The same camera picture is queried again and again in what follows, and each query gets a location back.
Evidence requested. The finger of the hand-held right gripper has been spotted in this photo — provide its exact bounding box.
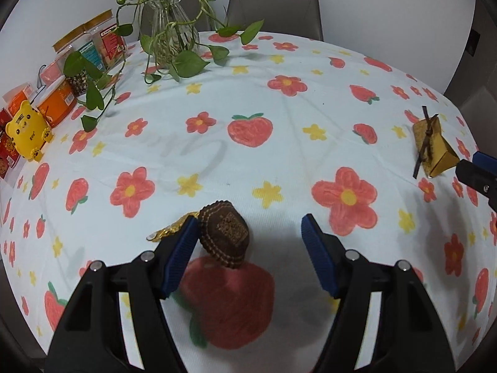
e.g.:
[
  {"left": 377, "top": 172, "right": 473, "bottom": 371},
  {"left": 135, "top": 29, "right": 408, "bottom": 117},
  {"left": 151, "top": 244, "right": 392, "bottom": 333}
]
[
  {"left": 455, "top": 159, "right": 497, "bottom": 203},
  {"left": 472, "top": 151, "right": 497, "bottom": 175}
]

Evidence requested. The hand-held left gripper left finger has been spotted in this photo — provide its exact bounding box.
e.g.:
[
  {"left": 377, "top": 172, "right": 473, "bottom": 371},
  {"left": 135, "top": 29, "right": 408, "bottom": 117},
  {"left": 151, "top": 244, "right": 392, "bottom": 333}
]
[{"left": 44, "top": 215, "right": 201, "bottom": 373}]

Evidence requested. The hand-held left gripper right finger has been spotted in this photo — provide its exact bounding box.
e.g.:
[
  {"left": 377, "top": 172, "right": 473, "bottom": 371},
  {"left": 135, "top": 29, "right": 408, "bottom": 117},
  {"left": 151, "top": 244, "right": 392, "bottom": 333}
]
[{"left": 301, "top": 214, "right": 456, "bottom": 373}]

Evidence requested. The gold box with brown ribbon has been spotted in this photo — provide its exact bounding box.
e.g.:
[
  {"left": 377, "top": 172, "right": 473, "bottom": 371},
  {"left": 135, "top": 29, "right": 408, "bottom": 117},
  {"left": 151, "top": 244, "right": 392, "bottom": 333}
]
[{"left": 412, "top": 105, "right": 461, "bottom": 182}]

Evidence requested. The gold foil wrapper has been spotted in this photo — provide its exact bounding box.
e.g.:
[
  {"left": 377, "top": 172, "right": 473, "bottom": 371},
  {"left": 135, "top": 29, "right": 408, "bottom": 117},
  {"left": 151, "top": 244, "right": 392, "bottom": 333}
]
[{"left": 146, "top": 212, "right": 198, "bottom": 242}]

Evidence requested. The flower and strawberry tablecloth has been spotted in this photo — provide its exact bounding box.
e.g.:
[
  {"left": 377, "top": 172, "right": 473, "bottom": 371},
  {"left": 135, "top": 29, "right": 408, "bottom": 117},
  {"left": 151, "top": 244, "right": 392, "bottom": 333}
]
[{"left": 0, "top": 30, "right": 497, "bottom": 371}]

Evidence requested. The glass vase with green plant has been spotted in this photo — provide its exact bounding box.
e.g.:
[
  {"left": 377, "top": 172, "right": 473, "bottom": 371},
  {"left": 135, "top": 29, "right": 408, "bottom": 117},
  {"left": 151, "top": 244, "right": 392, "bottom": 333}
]
[{"left": 63, "top": 0, "right": 265, "bottom": 133}]

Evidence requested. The orange plastic container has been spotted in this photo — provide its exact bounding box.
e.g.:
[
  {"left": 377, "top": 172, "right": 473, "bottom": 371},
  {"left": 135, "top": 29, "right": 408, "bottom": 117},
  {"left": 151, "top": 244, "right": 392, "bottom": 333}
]
[{"left": 36, "top": 78, "right": 79, "bottom": 127}]

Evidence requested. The yellow cat figurine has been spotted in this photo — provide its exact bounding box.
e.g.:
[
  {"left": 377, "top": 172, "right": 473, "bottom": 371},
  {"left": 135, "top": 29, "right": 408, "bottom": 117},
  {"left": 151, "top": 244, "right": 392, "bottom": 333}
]
[{"left": 5, "top": 100, "right": 54, "bottom": 161}]

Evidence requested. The jar of dark beans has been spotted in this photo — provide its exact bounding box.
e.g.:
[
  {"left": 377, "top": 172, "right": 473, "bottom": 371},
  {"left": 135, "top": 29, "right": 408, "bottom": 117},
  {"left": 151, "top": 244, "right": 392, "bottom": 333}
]
[{"left": 64, "top": 73, "right": 94, "bottom": 96}]

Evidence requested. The red printed box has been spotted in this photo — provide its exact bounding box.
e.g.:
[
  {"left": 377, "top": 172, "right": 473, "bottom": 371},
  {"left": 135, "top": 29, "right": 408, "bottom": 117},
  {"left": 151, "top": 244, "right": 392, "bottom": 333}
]
[{"left": 0, "top": 107, "right": 21, "bottom": 180}]

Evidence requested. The red label jar wooden lid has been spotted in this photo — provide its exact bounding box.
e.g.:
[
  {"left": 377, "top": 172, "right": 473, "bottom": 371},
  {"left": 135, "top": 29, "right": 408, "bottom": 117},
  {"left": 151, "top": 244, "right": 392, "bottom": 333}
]
[{"left": 83, "top": 10, "right": 130, "bottom": 69}]

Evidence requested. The small pink jar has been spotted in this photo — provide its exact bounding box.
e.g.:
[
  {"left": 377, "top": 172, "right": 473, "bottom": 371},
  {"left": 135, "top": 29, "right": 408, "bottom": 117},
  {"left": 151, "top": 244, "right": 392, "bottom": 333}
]
[{"left": 39, "top": 60, "right": 65, "bottom": 85}]

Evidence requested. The teal label jar wooden lid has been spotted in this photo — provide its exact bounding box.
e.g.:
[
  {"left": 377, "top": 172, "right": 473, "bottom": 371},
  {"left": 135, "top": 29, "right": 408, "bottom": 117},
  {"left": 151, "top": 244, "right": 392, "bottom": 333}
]
[{"left": 52, "top": 27, "right": 106, "bottom": 75}]

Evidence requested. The small orange box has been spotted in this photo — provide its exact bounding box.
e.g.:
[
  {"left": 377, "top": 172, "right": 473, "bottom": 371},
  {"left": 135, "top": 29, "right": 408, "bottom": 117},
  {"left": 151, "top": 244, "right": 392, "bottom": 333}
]
[{"left": 2, "top": 81, "right": 34, "bottom": 112}]

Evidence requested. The clear glass vase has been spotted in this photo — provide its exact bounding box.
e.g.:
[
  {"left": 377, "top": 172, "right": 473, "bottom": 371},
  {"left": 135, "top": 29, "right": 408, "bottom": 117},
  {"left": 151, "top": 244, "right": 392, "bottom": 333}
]
[{"left": 140, "top": 0, "right": 201, "bottom": 65}]

